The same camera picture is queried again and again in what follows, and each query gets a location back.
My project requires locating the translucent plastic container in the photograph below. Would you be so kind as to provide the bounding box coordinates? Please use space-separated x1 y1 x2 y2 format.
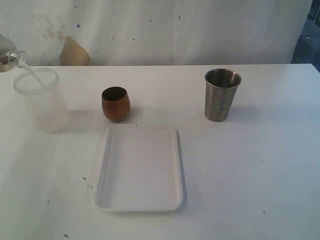
13 68 69 133

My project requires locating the brown wooden cup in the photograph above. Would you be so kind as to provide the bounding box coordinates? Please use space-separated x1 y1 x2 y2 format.
101 86 131 122

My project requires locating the dark blue background object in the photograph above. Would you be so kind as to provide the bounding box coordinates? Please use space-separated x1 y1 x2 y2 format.
291 0 320 71

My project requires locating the clear glass funnel flask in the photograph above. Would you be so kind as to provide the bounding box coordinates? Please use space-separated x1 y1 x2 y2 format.
0 34 27 73

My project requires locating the stainless steel cup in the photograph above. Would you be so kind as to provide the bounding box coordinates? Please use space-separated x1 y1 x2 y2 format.
204 68 242 122

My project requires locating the white rectangular tray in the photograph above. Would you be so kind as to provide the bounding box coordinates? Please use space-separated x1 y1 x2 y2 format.
94 124 184 213

